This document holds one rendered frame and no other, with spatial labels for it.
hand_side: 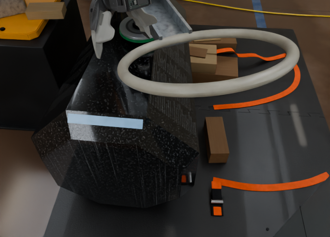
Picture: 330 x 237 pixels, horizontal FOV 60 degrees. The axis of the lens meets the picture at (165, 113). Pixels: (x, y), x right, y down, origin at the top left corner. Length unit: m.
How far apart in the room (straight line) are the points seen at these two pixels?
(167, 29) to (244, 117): 1.28
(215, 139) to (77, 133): 0.99
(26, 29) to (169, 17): 0.88
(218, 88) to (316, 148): 1.69
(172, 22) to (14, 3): 1.04
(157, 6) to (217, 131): 1.00
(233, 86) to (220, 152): 1.27
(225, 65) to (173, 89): 1.82
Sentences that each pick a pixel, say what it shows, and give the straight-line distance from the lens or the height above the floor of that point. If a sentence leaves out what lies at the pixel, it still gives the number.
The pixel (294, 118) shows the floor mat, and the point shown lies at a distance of 2.35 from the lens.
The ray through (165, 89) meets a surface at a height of 1.24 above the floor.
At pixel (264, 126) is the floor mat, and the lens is 2.21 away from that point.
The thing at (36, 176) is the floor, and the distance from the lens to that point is 2.06.
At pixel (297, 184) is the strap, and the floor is 0.02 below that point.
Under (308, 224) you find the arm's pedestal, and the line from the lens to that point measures 1.41.
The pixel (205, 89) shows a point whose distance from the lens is 0.60.
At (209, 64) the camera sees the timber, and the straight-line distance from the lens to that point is 2.25.
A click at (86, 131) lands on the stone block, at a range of 1.19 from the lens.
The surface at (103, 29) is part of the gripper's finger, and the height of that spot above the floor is 1.35.
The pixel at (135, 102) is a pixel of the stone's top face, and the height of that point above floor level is 0.81.
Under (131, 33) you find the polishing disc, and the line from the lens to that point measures 1.45.
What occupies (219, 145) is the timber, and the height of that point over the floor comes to 0.13.
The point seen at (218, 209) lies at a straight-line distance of 1.80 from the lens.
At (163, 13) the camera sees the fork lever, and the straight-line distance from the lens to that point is 1.21.
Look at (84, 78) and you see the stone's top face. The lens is 1.32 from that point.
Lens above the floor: 1.68
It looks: 50 degrees down
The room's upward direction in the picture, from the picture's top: straight up
